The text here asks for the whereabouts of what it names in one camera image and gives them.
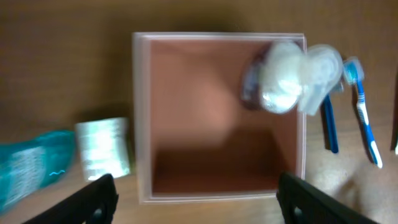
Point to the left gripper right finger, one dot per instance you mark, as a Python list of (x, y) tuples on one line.
[(301, 202)]

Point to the blue disposable razor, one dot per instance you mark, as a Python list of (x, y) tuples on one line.
[(328, 120)]

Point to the clear purple soap pump bottle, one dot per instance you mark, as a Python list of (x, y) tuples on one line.
[(285, 77)]

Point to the blue mouthwash bottle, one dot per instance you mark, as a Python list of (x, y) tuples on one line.
[(32, 165)]

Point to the blue white toothbrush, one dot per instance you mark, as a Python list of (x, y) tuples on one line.
[(354, 75)]

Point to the green white small box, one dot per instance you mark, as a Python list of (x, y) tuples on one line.
[(103, 148)]

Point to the white open cardboard box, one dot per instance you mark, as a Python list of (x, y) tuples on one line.
[(196, 139)]

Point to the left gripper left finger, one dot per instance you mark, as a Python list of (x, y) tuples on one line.
[(94, 204)]

